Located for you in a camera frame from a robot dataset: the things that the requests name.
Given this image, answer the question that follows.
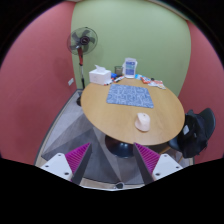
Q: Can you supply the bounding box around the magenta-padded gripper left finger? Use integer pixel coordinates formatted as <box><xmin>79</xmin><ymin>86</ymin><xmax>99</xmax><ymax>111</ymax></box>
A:
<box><xmin>39</xmin><ymin>142</ymin><xmax>94</xmax><ymax>186</ymax></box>

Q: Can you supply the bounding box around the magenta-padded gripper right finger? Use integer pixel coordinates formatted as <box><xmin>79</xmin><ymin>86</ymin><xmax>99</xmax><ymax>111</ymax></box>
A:
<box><xmin>133</xmin><ymin>142</ymin><xmax>184</xmax><ymax>186</ymax></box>

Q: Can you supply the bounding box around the pale pink computer mouse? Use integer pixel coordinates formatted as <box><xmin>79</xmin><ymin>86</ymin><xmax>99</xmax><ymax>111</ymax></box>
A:
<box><xmin>134</xmin><ymin>112</ymin><xmax>151</xmax><ymax>132</ymax></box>

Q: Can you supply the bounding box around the blue patterned mouse pad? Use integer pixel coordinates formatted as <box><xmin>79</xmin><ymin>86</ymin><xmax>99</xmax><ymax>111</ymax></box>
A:
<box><xmin>106</xmin><ymin>83</ymin><xmax>155</xmax><ymax>109</ymax></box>

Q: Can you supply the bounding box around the black backpack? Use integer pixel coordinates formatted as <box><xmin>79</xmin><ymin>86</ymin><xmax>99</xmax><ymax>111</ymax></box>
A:
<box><xmin>181</xmin><ymin>109</ymin><xmax>208</xmax><ymax>159</ymax></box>

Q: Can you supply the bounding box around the black office chair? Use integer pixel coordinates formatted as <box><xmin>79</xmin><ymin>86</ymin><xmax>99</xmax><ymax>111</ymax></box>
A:
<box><xmin>168</xmin><ymin>107</ymin><xmax>217</xmax><ymax>159</ymax></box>

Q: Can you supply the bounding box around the white orange snack packet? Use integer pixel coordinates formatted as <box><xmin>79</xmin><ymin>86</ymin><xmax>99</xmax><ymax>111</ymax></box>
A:
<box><xmin>148</xmin><ymin>79</ymin><xmax>167</xmax><ymax>90</ymax></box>

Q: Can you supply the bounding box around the red snack packet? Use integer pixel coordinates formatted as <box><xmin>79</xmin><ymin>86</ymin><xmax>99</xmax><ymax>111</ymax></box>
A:
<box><xmin>139</xmin><ymin>75</ymin><xmax>152</xmax><ymax>85</ymax></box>

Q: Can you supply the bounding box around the white tissue box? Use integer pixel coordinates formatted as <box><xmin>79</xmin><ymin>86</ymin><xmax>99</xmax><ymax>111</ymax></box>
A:
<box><xmin>88</xmin><ymin>64</ymin><xmax>112</xmax><ymax>86</ymax></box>

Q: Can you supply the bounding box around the black standing fan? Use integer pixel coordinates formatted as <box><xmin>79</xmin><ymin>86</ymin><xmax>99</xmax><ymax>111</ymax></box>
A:
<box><xmin>67</xmin><ymin>26</ymin><xmax>99</xmax><ymax>107</ymax></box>

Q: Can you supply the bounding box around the black table pedestal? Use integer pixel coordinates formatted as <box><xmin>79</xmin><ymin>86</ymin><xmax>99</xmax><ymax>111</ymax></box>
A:
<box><xmin>104</xmin><ymin>134</ymin><xmax>136</xmax><ymax>159</ymax></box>

